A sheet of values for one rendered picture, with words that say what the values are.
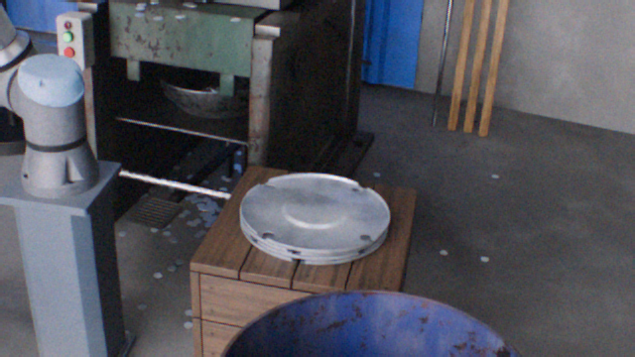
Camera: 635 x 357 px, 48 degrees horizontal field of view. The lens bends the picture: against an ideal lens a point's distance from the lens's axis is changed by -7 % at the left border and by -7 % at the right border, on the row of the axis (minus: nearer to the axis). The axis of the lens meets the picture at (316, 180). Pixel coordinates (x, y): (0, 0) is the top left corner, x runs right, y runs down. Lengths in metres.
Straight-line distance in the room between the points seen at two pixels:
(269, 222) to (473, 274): 0.77
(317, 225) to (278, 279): 0.15
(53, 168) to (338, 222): 0.54
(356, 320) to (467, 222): 1.17
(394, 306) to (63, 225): 0.63
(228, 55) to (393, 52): 1.42
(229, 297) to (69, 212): 0.33
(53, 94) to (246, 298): 0.50
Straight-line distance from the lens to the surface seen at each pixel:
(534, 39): 3.06
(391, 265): 1.41
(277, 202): 1.52
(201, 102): 1.97
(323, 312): 1.12
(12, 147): 2.63
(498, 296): 1.99
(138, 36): 1.90
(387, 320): 1.15
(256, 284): 1.38
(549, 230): 2.33
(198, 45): 1.83
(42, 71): 1.37
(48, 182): 1.41
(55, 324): 1.59
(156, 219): 1.88
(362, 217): 1.49
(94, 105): 1.97
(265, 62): 1.70
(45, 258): 1.49
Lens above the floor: 1.14
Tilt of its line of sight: 28 degrees down
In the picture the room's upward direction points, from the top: 4 degrees clockwise
